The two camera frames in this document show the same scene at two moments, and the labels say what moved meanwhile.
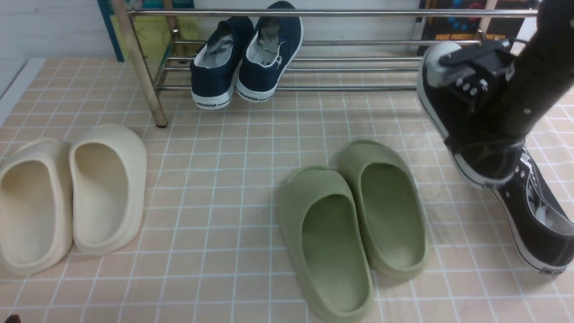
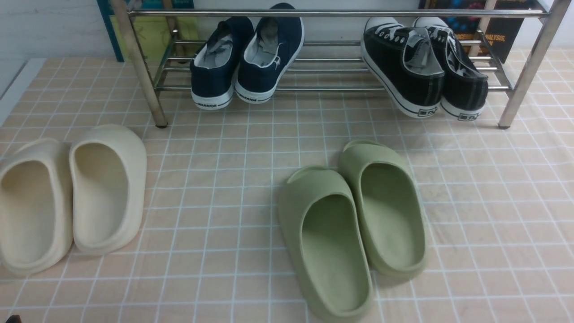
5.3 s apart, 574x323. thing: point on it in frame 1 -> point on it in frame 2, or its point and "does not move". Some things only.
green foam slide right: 388,197 does not move
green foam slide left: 323,228 does not move
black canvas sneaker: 543,227 -> 465,86
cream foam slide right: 108,174 does not move
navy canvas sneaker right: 273,46 does not move
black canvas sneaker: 461,101 -> 409,62
